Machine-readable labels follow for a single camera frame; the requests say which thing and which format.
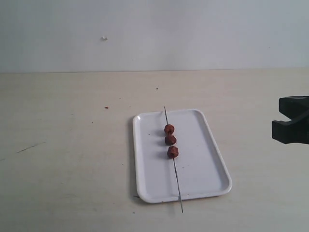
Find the thin metal skewer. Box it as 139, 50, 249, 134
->
164, 106, 184, 213

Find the white rectangular plastic tray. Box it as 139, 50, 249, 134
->
133, 109, 232, 203

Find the dark red meat chunk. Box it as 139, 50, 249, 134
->
167, 146, 179, 159
165, 134, 177, 146
164, 124, 175, 135

